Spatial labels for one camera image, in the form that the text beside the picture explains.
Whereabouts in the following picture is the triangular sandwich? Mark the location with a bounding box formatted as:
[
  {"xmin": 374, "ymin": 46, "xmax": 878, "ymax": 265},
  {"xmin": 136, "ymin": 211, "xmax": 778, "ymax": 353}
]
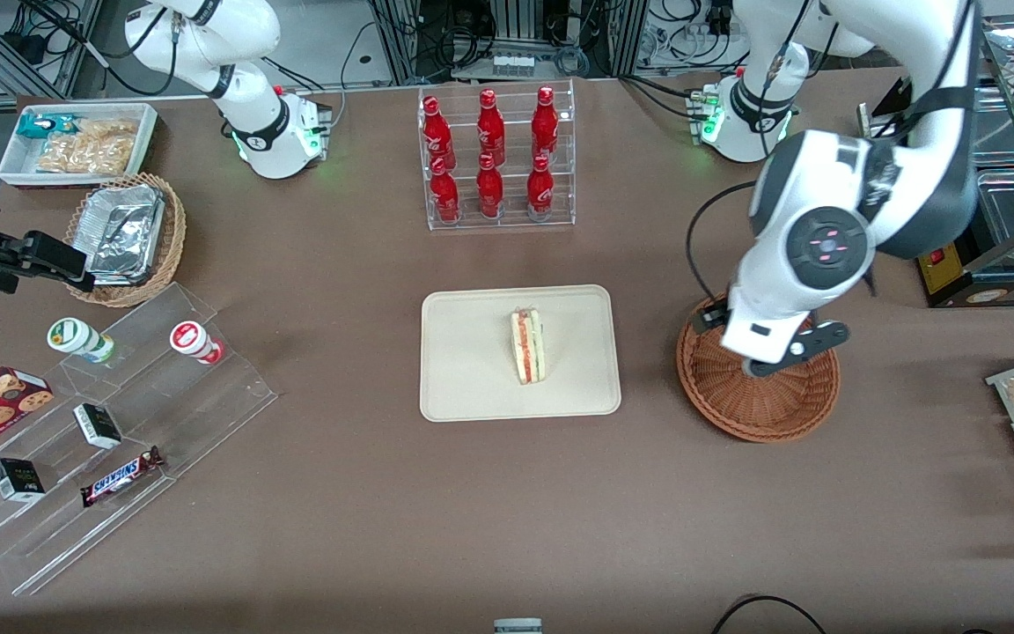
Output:
[{"xmin": 510, "ymin": 307, "xmax": 548, "ymax": 386}]

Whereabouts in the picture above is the brown wicker basket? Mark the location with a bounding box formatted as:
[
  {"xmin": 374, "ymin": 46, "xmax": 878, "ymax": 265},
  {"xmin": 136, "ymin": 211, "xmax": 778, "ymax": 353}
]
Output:
[{"xmin": 676, "ymin": 293, "xmax": 841, "ymax": 444}]

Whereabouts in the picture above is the light wicker basket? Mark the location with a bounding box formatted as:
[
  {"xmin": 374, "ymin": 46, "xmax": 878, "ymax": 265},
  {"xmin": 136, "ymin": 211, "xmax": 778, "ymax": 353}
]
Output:
[{"xmin": 64, "ymin": 173, "xmax": 187, "ymax": 308}]

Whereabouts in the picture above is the cream rectangular tray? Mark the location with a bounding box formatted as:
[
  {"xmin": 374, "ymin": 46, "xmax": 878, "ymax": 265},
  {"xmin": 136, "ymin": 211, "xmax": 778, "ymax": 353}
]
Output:
[{"xmin": 420, "ymin": 284, "xmax": 623, "ymax": 423}]

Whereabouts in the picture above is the aluminium foil container stack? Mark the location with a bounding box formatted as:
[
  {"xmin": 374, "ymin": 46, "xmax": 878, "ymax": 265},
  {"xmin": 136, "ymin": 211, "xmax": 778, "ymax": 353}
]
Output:
[{"xmin": 84, "ymin": 185, "xmax": 166, "ymax": 285}]

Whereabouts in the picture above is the green lid yogurt cup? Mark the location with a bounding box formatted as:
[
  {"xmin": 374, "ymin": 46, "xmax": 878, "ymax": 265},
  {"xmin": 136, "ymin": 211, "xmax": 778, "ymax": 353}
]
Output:
[{"xmin": 47, "ymin": 317, "xmax": 117, "ymax": 365}]

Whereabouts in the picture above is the white plastic bin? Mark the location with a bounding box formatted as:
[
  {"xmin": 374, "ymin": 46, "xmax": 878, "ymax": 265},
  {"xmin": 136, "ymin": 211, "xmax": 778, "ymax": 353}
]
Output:
[{"xmin": 0, "ymin": 103, "xmax": 158, "ymax": 188}]

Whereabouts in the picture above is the clear bag of chips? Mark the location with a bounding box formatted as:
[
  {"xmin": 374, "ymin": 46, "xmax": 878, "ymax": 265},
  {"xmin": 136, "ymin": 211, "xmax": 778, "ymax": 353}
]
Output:
[{"xmin": 36, "ymin": 119, "xmax": 140, "ymax": 175}]

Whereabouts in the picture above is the teal snack packet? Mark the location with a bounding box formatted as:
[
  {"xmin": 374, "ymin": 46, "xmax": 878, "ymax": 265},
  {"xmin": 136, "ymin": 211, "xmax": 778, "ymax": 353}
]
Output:
[{"xmin": 16, "ymin": 113, "xmax": 81, "ymax": 140}]

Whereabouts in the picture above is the red lid yogurt cup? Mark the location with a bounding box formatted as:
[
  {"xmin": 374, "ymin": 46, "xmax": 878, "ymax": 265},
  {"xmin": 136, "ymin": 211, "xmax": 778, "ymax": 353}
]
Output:
[{"xmin": 169, "ymin": 321, "xmax": 225, "ymax": 365}]

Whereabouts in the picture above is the small black carton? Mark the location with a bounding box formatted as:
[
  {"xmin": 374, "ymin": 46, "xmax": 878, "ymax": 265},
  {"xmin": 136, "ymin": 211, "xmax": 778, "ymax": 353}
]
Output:
[
  {"xmin": 73, "ymin": 402, "xmax": 123, "ymax": 451},
  {"xmin": 0, "ymin": 458, "xmax": 47, "ymax": 504}
]

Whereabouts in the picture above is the clear acrylic stepped shelf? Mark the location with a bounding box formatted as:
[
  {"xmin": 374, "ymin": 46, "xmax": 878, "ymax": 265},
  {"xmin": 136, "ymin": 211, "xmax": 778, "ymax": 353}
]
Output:
[{"xmin": 0, "ymin": 283, "xmax": 279, "ymax": 597}]

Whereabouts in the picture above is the Snickers chocolate bar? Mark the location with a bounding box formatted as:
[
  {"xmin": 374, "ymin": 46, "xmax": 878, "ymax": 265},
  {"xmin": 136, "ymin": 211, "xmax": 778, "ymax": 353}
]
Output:
[{"xmin": 80, "ymin": 446, "xmax": 165, "ymax": 508}]

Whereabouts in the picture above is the red cola bottle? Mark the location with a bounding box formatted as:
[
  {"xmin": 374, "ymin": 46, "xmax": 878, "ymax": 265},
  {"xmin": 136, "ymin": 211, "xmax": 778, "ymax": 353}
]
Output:
[
  {"xmin": 476, "ymin": 153, "xmax": 505, "ymax": 219},
  {"xmin": 526, "ymin": 155, "xmax": 555, "ymax": 222},
  {"xmin": 477, "ymin": 88, "xmax": 506, "ymax": 166},
  {"xmin": 532, "ymin": 85, "xmax": 560, "ymax": 164},
  {"xmin": 430, "ymin": 157, "xmax": 461, "ymax": 224},
  {"xmin": 422, "ymin": 95, "xmax": 457, "ymax": 170}
]

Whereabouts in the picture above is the clear acrylic bottle rack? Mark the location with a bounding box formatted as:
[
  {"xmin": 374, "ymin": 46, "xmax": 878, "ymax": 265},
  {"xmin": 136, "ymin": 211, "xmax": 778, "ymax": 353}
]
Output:
[{"xmin": 419, "ymin": 79, "xmax": 577, "ymax": 232}]

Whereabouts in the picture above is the black left wrist bracket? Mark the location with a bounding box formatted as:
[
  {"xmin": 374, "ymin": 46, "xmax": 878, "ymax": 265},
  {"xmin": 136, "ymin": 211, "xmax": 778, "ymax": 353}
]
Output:
[{"xmin": 740, "ymin": 320, "xmax": 851, "ymax": 380}]

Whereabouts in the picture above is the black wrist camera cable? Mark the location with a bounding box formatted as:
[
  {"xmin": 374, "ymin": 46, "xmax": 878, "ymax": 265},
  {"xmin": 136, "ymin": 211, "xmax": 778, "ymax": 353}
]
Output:
[{"xmin": 686, "ymin": 181, "xmax": 759, "ymax": 305}]

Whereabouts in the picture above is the black table cable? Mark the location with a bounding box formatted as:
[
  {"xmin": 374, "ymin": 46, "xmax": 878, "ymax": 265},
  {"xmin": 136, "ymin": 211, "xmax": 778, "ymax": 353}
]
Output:
[{"xmin": 709, "ymin": 595, "xmax": 827, "ymax": 634}]

